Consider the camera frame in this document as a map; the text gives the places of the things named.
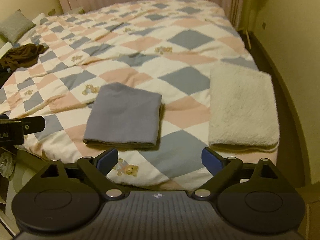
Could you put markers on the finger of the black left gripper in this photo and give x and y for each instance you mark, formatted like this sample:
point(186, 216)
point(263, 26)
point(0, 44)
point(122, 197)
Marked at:
point(33, 124)

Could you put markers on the white fluffy folded blanket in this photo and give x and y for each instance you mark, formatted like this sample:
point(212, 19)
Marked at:
point(243, 111)

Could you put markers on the grey knitted pillow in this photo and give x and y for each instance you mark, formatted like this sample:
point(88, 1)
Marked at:
point(15, 26)

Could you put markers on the grey-purple garment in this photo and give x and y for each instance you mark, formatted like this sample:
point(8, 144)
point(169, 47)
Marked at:
point(123, 116)

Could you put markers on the checkered patchwork quilt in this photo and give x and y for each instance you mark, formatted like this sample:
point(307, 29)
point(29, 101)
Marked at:
point(163, 46)

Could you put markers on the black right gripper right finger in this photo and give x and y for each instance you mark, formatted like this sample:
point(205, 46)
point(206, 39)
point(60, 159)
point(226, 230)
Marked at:
point(223, 171)

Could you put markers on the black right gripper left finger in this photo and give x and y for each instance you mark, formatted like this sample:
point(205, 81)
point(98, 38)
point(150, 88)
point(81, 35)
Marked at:
point(96, 170)

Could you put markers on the dark clothes pile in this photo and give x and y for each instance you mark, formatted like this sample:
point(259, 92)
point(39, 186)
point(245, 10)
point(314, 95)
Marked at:
point(22, 57)

